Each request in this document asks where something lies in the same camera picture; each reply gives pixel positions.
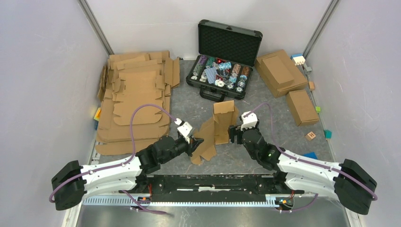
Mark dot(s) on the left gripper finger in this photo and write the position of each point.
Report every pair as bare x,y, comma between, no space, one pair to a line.
195,142
190,150

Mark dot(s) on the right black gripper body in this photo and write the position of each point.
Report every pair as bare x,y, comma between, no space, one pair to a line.
239,134

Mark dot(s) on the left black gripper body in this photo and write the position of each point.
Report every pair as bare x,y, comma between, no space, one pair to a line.
183,145

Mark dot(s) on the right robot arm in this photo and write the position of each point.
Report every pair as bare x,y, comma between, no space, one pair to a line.
346,182

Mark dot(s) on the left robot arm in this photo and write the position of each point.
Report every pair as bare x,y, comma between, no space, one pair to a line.
75,182

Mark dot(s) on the small folded cardboard box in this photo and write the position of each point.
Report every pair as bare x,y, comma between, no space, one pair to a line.
302,108

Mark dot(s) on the large folded cardboard box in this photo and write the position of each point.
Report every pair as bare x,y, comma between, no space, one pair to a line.
300,81

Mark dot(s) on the wooden letter H cube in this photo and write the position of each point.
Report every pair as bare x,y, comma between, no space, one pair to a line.
310,136

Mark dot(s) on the blue green stacked blocks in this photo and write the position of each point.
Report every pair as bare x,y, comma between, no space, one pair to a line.
311,155

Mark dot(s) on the black poker chip case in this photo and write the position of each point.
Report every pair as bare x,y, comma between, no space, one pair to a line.
225,62

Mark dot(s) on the teal cube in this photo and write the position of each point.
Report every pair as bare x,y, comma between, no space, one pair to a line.
327,134

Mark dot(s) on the small wooden cube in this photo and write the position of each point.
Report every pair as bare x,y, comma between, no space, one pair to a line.
311,86

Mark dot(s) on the stack of flat cardboard blanks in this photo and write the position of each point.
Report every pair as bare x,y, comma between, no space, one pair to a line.
135,94

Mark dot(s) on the orange yellow block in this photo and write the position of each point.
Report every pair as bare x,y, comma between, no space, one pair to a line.
96,118

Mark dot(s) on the grey toy block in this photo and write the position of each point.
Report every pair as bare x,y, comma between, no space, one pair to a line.
307,70

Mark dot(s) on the blue white toy block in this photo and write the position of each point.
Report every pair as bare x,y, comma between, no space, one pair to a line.
298,59

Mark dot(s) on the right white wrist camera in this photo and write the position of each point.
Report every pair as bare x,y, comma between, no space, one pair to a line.
248,120

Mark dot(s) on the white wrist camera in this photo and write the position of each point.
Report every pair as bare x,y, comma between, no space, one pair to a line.
248,120
185,129

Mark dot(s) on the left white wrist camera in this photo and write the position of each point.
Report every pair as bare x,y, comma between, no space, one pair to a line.
185,129

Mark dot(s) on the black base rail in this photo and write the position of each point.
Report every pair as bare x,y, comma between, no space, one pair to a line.
211,188

